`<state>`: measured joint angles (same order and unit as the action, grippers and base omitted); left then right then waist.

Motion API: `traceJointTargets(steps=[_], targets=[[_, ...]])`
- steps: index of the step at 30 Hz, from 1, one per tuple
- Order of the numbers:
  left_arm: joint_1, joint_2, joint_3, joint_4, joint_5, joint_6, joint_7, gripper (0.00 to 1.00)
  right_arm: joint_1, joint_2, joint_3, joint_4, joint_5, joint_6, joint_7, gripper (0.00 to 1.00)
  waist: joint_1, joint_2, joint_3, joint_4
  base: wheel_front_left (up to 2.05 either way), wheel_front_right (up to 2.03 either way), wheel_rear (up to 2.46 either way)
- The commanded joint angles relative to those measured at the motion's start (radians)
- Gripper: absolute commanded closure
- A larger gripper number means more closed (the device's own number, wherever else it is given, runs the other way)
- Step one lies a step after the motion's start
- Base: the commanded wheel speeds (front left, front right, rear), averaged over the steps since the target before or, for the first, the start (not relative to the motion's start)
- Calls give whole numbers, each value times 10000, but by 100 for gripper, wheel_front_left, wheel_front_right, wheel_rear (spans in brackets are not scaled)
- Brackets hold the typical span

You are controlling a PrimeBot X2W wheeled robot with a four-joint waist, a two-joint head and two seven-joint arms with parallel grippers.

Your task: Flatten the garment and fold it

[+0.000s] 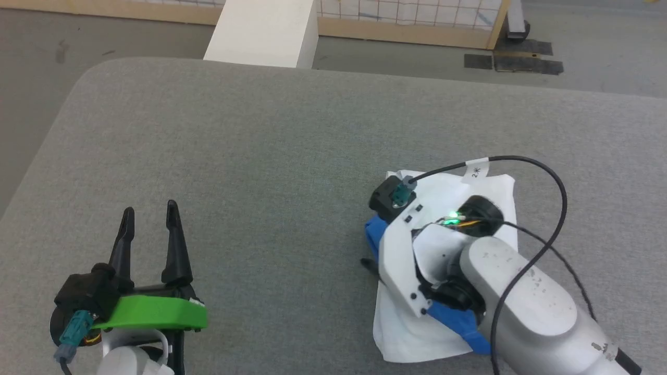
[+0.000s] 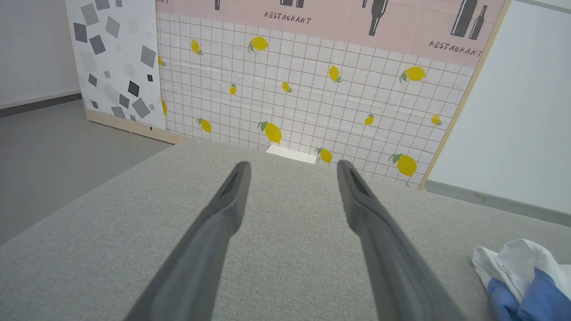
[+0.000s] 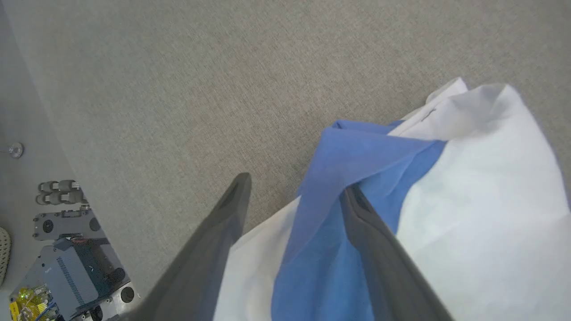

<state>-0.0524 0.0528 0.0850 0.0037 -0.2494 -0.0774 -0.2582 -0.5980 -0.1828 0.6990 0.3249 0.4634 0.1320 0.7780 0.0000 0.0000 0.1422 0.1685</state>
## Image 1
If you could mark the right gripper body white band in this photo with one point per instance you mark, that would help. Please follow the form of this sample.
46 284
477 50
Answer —
398 260

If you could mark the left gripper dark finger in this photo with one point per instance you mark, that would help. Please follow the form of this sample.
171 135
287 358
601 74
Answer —
176 245
122 245

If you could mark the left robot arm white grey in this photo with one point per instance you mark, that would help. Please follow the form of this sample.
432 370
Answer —
130 359

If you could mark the black floor tape strip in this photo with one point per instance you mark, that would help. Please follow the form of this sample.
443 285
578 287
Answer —
526 47

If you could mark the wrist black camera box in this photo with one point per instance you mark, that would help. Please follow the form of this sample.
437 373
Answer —
88 294
391 198

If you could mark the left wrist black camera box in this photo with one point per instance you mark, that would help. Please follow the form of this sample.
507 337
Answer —
88 294

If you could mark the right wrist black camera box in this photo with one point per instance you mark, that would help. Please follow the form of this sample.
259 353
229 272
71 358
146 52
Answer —
391 198

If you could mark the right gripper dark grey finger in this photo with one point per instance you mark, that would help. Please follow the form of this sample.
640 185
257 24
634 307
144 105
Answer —
371 265

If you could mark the white rectangular box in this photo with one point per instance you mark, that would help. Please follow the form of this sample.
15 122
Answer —
260 31

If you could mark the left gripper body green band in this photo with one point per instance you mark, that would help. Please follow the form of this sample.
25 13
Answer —
151 312

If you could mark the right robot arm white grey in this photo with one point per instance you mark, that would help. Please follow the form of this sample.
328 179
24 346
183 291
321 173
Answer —
521 302

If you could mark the large black floor tape patch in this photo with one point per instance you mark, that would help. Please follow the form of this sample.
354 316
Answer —
529 64

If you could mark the white and blue t-shirt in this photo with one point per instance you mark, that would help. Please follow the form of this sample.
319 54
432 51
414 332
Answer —
411 333

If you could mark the small black floor tape patch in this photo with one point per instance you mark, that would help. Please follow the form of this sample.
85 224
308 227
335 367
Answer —
478 61

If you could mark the grey post with black wheel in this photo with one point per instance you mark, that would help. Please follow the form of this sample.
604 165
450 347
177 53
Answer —
517 21

